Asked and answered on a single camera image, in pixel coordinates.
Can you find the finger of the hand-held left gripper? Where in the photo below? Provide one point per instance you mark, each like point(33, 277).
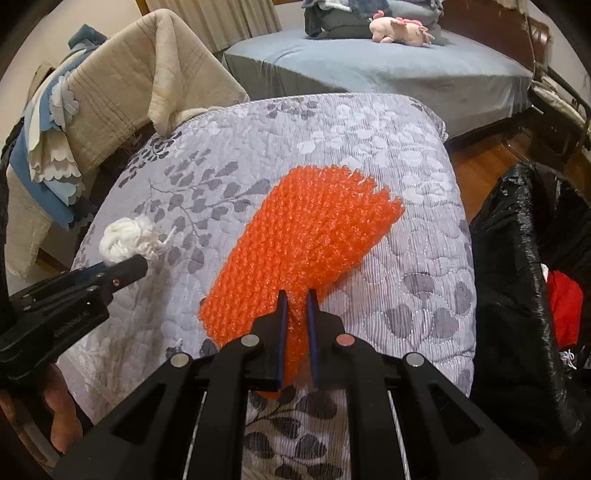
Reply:
point(69, 281)
point(129, 270)

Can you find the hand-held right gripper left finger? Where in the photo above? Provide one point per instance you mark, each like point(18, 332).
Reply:
point(282, 341)

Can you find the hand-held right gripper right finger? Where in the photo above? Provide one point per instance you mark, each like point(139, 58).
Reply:
point(315, 341)

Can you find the trash bin with black bag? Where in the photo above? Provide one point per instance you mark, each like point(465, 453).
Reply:
point(508, 258)

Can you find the person's left hand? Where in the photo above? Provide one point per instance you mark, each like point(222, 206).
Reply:
point(62, 406)

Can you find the grey floral quilted blanket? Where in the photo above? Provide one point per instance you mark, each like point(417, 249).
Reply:
point(369, 258)

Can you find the blue scalloped cloth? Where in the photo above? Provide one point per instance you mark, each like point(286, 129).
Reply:
point(32, 161)

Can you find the blue fuzzy cloth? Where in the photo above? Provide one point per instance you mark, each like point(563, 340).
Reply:
point(87, 39)

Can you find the red plastic bag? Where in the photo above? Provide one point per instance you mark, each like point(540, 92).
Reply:
point(564, 304)

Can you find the small white scrap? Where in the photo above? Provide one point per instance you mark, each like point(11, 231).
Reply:
point(569, 359)

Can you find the beige curtain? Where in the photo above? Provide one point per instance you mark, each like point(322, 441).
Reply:
point(221, 23)

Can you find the bed with blue sheet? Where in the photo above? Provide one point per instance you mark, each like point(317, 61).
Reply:
point(392, 78)

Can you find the pink plush toy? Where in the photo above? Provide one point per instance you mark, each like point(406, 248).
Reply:
point(399, 28)

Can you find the striped chair cushion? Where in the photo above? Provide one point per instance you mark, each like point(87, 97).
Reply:
point(561, 108)

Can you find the folded grey duvet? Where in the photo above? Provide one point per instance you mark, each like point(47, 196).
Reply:
point(415, 9)

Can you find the black metal chair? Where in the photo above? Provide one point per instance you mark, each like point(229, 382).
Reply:
point(568, 92)

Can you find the dark wooden headboard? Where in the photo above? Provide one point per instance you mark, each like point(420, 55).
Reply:
point(498, 27)

